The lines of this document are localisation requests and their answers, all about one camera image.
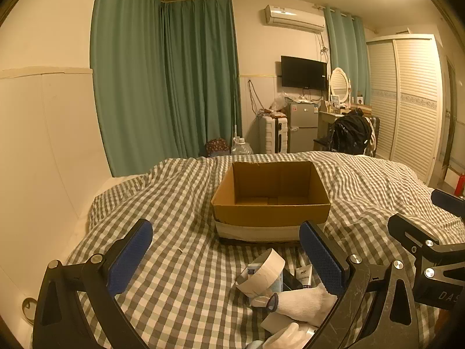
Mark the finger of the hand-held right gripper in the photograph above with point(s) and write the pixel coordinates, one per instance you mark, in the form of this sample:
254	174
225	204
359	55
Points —
405	227
445	198

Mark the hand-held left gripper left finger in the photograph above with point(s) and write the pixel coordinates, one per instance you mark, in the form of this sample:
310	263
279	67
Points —
134	258

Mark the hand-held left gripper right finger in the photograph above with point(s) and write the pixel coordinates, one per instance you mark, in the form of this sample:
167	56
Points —
319	258

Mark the white squeeze tube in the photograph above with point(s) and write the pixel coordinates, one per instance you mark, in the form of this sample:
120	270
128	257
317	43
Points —
303	275

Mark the white paper tape roll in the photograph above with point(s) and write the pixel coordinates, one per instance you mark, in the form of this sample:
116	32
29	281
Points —
263	271

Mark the brown cardboard box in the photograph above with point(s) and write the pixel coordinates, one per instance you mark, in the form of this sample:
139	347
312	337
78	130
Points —
269	218

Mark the red fire extinguisher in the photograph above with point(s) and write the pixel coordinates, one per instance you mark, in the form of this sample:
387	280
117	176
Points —
460	185

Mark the grey checkered blanket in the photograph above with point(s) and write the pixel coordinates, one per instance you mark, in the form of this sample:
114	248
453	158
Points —
174	225

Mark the chair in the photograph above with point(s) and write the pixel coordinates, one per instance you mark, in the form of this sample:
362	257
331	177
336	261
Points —
374	134

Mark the white louvered wardrobe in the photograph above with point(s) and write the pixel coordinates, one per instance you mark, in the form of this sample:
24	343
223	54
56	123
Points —
410	105

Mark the black jacket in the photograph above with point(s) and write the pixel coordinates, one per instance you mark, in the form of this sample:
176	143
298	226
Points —
348	132

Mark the silver fridge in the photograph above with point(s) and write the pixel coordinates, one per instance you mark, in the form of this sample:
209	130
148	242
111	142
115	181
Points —
303	127

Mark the white suitcase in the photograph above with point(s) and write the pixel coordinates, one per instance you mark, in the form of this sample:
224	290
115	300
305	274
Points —
270	134

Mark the wooden vanity desk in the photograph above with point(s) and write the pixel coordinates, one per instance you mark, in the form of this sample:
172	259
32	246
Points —
325	120

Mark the clear water jug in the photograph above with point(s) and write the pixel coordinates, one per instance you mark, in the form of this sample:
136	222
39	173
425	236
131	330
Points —
241	148

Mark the patterned round bag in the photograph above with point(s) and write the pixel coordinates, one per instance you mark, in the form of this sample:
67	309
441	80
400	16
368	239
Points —
217	146

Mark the white oval vanity mirror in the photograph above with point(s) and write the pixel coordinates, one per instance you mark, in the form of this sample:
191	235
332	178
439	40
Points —
339	81

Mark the clear plastic bag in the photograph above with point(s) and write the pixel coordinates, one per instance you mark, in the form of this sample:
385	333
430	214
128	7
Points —
279	101

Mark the white pole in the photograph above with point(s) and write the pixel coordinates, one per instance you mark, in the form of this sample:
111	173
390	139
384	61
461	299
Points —
236	116

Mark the green curtain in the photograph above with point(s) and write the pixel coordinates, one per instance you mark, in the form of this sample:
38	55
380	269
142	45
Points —
199	80
127	80
345	51

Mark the white air conditioner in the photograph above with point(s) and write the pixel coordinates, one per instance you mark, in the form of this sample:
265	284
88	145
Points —
294	17

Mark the black wall television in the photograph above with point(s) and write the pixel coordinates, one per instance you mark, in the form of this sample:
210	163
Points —
303	72

